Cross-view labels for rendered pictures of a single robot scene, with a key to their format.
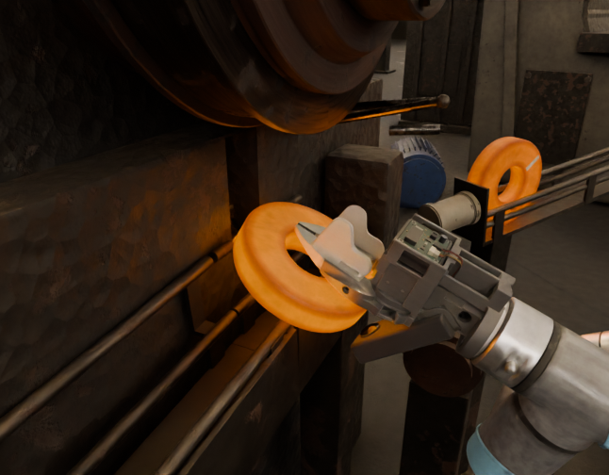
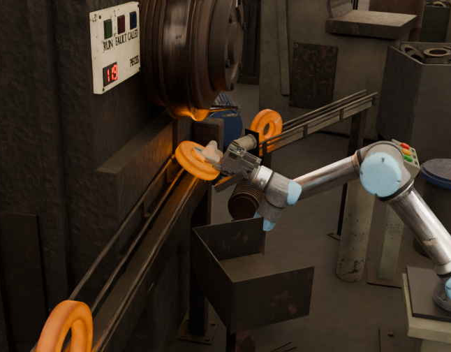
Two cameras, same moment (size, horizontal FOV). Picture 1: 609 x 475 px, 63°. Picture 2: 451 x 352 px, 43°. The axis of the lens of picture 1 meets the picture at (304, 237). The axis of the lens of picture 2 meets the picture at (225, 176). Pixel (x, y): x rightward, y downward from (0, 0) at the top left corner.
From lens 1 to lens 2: 1.32 m
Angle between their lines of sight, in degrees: 14
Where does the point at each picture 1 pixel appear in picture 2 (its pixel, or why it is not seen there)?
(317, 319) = (205, 174)
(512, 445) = (264, 209)
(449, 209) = (243, 142)
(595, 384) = (282, 185)
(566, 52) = (319, 31)
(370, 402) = not seen: hidden behind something
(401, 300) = (230, 167)
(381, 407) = not seen: hidden behind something
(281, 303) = (195, 170)
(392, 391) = not seen: hidden behind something
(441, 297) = (241, 166)
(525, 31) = (291, 15)
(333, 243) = (207, 152)
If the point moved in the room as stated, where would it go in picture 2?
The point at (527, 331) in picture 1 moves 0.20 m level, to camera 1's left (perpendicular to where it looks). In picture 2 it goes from (264, 172) to (202, 177)
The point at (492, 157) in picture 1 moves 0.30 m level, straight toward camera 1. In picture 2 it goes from (260, 119) to (253, 144)
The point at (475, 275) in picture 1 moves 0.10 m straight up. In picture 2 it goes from (250, 158) to (252, 128)
